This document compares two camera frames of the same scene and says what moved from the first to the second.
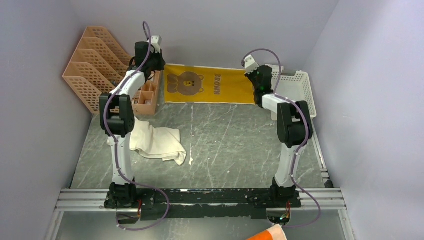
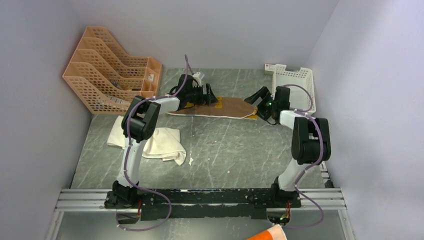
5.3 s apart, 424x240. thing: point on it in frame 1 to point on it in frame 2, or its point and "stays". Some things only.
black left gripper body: x=156 y=61 to x=196 y=95
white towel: x=155 y=142 stays
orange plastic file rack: x=98 y=65 stays
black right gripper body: x=252 y=77 to x=266 y=106
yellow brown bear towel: x=194 y=84 to x=230 y=107
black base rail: x=203 y=204 stays
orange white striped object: x=276 y=232 stays
